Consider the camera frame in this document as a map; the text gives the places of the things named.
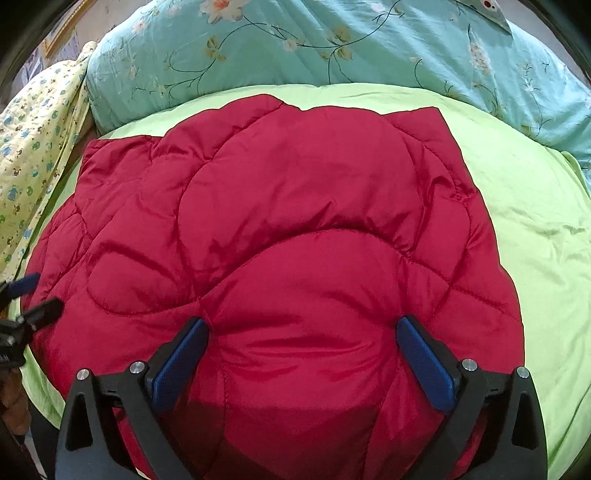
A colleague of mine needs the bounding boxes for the white printed pillow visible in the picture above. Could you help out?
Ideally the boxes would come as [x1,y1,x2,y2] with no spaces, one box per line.
[455,0,513,35]

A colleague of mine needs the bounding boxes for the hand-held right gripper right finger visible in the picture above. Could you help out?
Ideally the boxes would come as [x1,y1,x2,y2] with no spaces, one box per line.
[396,316,550,480]

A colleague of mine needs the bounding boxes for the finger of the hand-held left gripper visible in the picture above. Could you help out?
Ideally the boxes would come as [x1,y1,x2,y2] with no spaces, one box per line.
[17,298,64,331]
[0,272,41,302]

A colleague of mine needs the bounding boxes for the light green bed sheet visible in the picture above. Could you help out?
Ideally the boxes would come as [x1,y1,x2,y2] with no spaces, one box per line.
[21,83,591,480]

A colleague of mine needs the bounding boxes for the yellow printed cloth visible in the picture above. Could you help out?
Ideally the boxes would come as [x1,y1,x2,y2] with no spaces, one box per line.
[0,41,98,273]

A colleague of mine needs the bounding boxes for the red quilted jacket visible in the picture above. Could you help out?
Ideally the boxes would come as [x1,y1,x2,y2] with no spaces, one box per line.
[21,93,525,480]

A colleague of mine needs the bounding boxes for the gold framed wall picture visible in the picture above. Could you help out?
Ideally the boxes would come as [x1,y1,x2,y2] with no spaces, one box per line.
[44,9,81,58]

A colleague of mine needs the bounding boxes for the person's left hand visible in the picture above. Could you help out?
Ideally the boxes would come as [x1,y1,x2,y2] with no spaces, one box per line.
[0,368,31,437]

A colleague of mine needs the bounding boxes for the teal floral quilt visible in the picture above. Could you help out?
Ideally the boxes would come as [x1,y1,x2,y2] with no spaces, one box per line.
[85,0,591,171]

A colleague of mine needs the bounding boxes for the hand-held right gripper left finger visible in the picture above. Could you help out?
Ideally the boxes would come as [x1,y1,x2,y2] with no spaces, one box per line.
[54,316,211,480]

